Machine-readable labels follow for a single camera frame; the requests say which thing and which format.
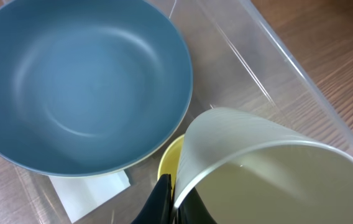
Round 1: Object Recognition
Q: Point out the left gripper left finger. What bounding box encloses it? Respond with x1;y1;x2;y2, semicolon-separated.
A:
132;174;172;224

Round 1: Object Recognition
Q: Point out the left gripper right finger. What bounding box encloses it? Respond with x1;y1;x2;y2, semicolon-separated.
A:
176;188;216;224

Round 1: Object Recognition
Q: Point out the yellow cup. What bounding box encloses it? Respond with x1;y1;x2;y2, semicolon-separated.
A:
157;134;185;198

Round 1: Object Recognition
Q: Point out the pale green cup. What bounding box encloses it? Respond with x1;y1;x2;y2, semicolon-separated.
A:
173;108;353;223

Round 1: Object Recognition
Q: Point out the dark blue plate front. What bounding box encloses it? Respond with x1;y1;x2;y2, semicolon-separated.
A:
0;0;193;177

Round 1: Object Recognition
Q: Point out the cream plate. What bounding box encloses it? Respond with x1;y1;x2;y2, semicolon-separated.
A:
91;92;196;177

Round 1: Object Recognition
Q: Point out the white label in container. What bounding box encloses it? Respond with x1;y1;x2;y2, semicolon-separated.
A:
50;170;131;223

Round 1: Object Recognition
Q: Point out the clear plastic storage container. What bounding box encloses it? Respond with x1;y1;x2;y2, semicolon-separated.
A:
0;0;353;224

